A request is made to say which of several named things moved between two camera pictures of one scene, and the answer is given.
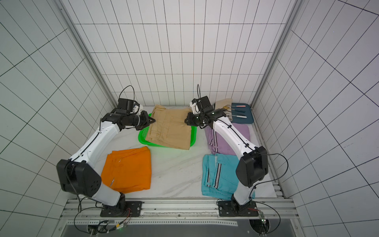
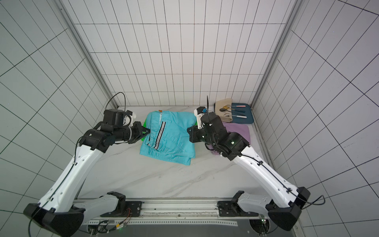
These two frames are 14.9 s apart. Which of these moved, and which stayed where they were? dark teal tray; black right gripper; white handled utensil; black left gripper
Moved: black left gripper; black right gripper
Stayed: white handled utensil; dark teal tray
